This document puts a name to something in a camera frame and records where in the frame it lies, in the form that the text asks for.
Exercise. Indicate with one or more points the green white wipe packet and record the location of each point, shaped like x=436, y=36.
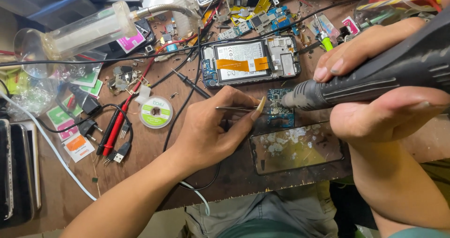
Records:
x=88, y=79
x=93, y=89

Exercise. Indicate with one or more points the person's right hand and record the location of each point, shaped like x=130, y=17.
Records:
x=379, y=115

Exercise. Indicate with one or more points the black phone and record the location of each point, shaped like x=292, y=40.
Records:
x=146, y=28

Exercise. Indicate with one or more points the stack of phones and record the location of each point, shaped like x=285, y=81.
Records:
x=19, y=171

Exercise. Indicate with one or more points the crumpled clear plastic bag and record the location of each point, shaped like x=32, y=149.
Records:
x=31, y=99

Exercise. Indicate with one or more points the pile of metal shield parts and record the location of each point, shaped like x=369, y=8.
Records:
x=124, y=78

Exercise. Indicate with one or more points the black multimeter probe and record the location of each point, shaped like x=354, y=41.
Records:
x=105, y=134

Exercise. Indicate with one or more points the small three-legged component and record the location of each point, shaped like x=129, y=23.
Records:
x=124, y=129

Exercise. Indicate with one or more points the blue phone circuit board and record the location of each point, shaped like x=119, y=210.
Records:
x=277, y=120

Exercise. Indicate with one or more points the red multimeter probe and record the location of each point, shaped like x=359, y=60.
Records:
x=115, y=132

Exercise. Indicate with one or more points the pink white card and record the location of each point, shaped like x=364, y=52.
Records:
x=351, y=25

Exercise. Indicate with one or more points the black probe lead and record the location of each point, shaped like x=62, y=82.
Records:
x=182, y=108

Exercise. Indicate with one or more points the white paper scrap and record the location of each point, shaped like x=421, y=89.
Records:
x=143, y=94

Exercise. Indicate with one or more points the black test probe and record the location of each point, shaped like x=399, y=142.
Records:
x=191, y=84

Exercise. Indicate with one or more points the black power adapter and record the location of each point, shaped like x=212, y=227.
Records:
x=86, y=100

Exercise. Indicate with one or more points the red probe lead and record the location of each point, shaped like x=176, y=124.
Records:
x=154, y=55

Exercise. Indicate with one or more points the orange white wipe packet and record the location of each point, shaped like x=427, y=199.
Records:
x=78, y=146

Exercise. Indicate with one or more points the person's green shirt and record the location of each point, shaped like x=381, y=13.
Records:
x=260, y=231

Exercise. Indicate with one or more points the black two-pin power plug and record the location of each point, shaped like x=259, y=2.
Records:
x=88, y=128

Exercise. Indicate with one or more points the opened smartphone with battery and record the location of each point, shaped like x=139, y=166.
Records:
x=242, y=60

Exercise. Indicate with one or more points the bare glass screen panel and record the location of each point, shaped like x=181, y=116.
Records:
x=295, y=148

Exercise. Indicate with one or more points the green white solder wick spool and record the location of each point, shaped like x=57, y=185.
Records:
x=155, y=111

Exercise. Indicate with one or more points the yellow flex strips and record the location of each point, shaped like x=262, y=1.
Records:
x=262, y=2

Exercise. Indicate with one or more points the pink wipe packet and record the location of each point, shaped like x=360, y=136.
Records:
x=66, y=130

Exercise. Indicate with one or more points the person's grey trousers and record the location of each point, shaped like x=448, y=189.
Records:
x=267, y=206

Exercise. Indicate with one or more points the clear gooseneck lamp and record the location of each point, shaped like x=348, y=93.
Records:
x=88, y=30

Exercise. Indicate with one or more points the black usb plug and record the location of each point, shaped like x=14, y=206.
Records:
x=121, y=153

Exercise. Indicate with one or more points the person's left hand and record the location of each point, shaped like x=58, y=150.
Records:
x=200, y=136

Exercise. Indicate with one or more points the steel tweezers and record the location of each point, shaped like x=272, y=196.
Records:
x=233, y=108

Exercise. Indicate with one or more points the pink white packet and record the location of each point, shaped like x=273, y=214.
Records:
x=130, y=42

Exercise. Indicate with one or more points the clear screwdriver packet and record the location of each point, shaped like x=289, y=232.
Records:
x=328, y=25

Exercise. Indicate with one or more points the clear bag with straws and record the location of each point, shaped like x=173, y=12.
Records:
x=390, y=2

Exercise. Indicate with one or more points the pile of small circuit boards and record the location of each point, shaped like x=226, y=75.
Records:
x=267, y=21

